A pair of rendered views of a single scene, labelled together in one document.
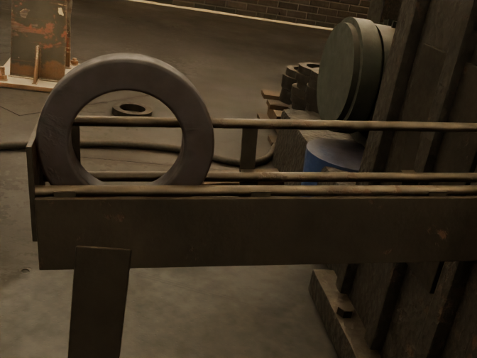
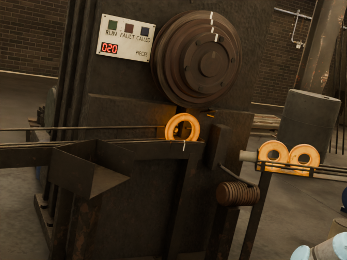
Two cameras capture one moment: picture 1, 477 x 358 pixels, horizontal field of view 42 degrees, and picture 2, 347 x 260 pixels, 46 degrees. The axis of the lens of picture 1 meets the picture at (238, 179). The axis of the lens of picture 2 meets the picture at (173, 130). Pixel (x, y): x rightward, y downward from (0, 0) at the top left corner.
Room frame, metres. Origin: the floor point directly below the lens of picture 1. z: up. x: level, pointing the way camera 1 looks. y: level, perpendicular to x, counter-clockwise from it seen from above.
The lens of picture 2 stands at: (-1.04, -0.32, 1.21)
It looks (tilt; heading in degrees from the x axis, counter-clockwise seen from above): 13 degrees down; 344
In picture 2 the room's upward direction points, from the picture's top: 11 degrees clockwise
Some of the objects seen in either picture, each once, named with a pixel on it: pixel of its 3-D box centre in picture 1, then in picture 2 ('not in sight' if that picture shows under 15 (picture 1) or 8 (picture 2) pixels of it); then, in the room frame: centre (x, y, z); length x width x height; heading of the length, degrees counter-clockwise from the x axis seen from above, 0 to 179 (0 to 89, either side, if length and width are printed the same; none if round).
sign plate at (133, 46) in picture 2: not in sight; (126, 38); (0.89, -0.58, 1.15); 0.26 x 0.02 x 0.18; 103
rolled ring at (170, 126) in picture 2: not in sight; (182, 131); (0.87, -0.93, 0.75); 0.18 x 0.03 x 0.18; 103
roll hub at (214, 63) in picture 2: not in sight; (208, 63); (0.76, -0.96, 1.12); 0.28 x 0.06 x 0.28; 103
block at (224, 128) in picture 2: not in sight; (217, 146); (0.93, -1.16, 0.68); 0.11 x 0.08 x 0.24; 13
